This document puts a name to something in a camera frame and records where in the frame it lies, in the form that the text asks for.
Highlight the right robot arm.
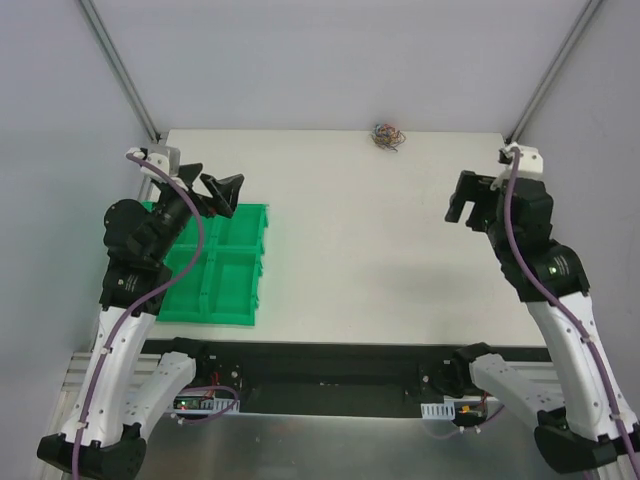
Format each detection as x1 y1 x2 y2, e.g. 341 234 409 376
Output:
434 171 639 474

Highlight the left white cable duct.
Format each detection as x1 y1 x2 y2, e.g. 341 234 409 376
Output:
173 395 240 417

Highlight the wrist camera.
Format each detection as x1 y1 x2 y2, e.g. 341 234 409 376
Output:
125 144 180 180
491 142 544 190

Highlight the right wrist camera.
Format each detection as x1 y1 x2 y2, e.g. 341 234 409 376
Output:
491 142 544 190

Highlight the green compartment tray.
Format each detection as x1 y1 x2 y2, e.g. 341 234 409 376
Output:
157 204 268 327

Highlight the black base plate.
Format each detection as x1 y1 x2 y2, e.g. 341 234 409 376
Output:
164 339 506 416

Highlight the left aluminium frame post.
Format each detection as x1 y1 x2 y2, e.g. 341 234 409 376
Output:
75 0 161 143

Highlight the right white cable duct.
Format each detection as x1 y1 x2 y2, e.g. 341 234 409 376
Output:
420 401 456 421

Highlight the colourful cable bundle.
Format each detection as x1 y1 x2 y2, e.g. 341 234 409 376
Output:
368 122 407 154

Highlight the right aluminium frame post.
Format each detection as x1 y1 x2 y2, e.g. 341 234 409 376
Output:
505 0 606 143

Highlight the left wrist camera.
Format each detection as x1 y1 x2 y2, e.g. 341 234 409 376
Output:
125 144 180 180

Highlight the white cable duct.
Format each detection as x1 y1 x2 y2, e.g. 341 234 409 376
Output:
173 395 240 417
420 401 456 421

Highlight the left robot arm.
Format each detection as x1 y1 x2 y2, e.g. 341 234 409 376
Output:
37 160 244 479

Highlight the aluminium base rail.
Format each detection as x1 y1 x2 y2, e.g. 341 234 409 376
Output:
47 349 166 480

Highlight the aluminium frame post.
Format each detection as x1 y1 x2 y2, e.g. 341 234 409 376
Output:
505 0 606 143
75 0 161 143

